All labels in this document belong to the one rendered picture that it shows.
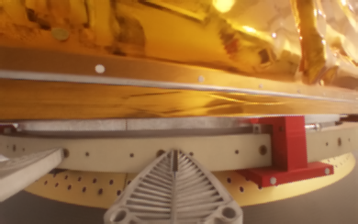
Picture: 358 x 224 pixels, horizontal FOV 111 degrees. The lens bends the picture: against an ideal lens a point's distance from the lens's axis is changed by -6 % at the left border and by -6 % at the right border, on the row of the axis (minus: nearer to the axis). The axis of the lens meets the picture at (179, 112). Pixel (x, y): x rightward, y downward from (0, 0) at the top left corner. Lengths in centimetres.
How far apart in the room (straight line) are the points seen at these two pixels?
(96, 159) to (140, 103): 10
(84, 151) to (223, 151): 20
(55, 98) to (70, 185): 17
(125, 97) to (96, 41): 8
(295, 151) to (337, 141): 13
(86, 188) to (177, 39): 28
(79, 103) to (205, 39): 20
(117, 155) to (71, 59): 14
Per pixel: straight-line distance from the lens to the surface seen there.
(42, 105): 22
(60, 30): 24
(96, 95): 21
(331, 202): 39
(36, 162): 23
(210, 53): 26
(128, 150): 21
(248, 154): 22
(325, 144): 33
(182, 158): 16
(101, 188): 28
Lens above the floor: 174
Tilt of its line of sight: 4 degrees up
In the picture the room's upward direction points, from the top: 2 degrees counter-clockwise
